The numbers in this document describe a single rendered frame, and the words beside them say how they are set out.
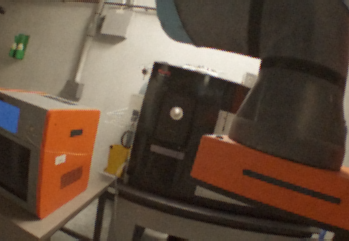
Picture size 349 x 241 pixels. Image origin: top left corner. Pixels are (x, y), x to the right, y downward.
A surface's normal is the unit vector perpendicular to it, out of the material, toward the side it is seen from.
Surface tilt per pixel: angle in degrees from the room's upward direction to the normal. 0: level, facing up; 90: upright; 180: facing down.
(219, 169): 90
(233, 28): 135
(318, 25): 90
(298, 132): 73
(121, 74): 90
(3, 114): 90
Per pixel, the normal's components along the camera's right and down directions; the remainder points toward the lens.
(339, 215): -0.49, -0.09
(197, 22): -0.44, 0.64
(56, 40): -0.09, 0.02
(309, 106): -0.17, -0.32
